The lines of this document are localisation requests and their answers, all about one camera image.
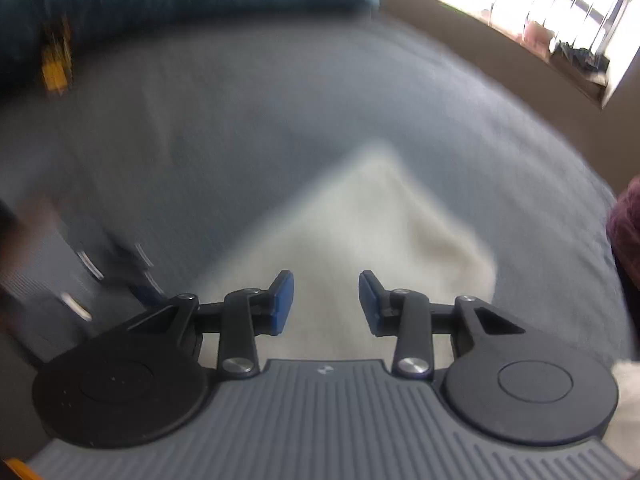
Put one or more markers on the cream fuzzy sweater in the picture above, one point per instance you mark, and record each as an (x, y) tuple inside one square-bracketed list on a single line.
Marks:
[(360, 220)]

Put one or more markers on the dark clothes bundle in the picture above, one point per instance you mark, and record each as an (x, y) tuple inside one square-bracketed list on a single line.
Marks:
[(582, 57)]

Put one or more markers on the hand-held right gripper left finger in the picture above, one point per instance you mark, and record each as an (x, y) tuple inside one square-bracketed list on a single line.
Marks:
[(284, 305)]

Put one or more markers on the pink pot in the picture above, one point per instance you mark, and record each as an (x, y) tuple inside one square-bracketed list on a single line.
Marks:
[(537, 35)]

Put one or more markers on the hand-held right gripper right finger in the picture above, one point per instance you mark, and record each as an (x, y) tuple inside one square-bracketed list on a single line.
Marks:
[(370, 305)]

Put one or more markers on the yellow patterned object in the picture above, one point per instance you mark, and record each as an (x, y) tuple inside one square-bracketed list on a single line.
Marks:
[(55, 67)]

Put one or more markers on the metal window railing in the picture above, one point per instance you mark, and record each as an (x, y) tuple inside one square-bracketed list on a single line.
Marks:
[(618, 7)]

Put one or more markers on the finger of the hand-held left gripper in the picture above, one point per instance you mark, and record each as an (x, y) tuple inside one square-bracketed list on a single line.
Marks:
[(132, 272)]

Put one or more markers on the white pillow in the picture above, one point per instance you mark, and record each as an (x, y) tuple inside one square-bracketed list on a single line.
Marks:
[(627, 405)]

